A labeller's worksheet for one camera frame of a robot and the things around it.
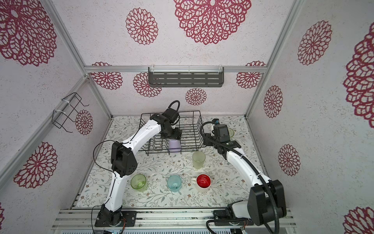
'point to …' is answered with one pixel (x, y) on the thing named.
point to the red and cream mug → (202, 182)
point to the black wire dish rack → (191, 130)
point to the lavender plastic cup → (174, 146)
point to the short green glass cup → (138, 182)
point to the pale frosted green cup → (198, 158)
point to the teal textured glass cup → (174, 182)
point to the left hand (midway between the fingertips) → (174, 138)
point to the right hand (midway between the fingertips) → (209, 134)
